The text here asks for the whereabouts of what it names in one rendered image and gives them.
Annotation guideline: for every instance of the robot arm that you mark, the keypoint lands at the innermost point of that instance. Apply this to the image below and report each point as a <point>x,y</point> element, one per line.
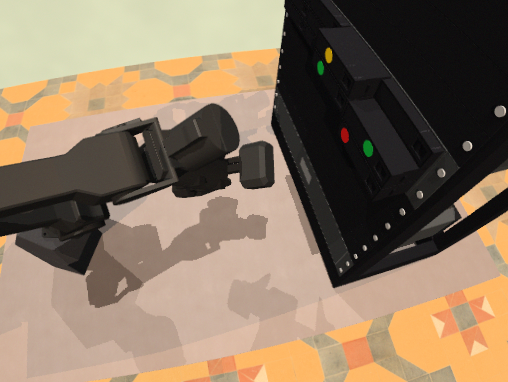
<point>110,167</point>

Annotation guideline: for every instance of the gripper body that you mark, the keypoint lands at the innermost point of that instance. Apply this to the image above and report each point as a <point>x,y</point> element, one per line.
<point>255,165</point>

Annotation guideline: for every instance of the black server rack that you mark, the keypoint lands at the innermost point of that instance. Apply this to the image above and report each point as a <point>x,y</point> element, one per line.
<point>427,74</point>

